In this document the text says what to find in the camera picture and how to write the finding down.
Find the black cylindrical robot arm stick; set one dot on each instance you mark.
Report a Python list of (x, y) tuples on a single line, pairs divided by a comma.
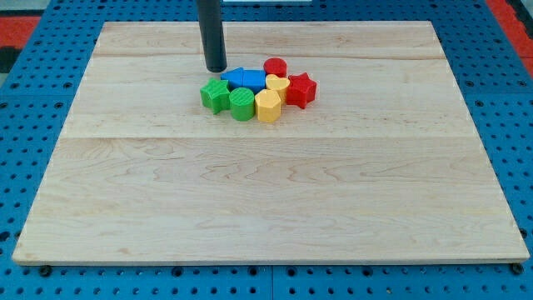
[(209, 14)]

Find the yellow hexagon block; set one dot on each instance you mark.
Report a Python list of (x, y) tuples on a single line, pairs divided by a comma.
[(268, 106)]

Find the green cylinder block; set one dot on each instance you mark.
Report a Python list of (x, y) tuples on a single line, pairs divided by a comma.
[(242, 103)]

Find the yellow heart block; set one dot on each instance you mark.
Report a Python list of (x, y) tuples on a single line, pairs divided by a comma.
[(279, 85)]

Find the red star block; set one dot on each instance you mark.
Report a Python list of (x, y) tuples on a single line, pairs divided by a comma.
[(301, 90)]

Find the blue cube block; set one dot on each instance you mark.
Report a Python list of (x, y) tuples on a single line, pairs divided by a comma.
[(254, 80)]

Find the green star block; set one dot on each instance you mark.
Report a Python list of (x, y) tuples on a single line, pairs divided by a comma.
[(215, 95)]

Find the red cylinder block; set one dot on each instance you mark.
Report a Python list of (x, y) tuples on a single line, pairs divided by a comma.
[(275, 66)]

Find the light wooden board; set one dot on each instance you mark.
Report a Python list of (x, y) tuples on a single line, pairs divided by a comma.
[(384, 167)]

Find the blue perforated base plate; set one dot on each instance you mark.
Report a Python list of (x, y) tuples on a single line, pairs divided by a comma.
[(41, 85)]

